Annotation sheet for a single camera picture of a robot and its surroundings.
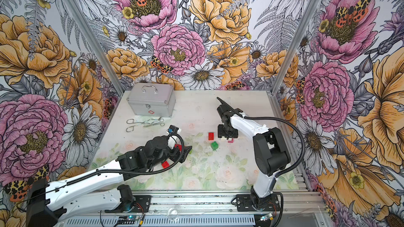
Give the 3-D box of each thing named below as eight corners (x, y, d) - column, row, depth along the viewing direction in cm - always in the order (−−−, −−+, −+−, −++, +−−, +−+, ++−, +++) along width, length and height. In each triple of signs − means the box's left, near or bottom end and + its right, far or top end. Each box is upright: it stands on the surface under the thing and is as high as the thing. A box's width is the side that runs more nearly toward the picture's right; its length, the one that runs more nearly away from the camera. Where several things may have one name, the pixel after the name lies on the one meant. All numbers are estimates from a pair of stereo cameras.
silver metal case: (134, 118, 108) (125, 100, 94) (141, 100, 118) (132, 83, 105) (173, 118, 108) (168, 100, 95) (176, 100, 118) (172, 83, 105)
